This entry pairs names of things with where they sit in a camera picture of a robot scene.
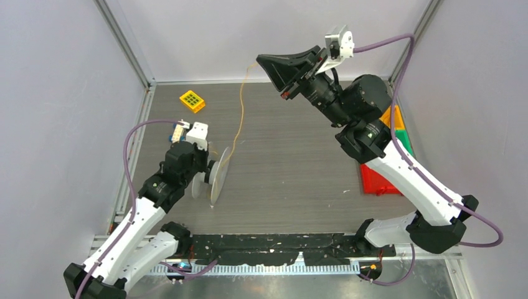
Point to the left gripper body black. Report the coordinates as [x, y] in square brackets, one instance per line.
[200, 162]

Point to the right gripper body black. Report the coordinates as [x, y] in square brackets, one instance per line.
[317, 86]

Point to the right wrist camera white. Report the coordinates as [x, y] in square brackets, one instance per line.
[339, 47]

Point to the white toy car blue wheels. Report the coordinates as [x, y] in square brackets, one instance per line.
[180, 128]

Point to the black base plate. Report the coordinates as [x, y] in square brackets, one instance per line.
[276, 249]

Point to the green bin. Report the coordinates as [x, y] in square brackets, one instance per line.
[403, 137]

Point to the orange bin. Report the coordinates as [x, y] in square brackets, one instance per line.
[395, 121]

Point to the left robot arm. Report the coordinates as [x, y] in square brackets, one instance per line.
[114, 269]

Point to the aluminium rail front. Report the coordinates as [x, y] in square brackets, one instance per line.
[299, 265]

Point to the red bin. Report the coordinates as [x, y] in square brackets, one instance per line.
[374, 183]

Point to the translucent white spool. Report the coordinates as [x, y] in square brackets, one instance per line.
[214, 177]

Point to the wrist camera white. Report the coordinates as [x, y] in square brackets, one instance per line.
[339, 47]
[198, 135]

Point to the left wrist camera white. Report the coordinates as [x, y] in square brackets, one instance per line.
[198, 135]

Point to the yellow block green studs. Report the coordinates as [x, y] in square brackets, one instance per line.
[192, 101]

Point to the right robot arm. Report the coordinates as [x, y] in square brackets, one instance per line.
[436, 225]

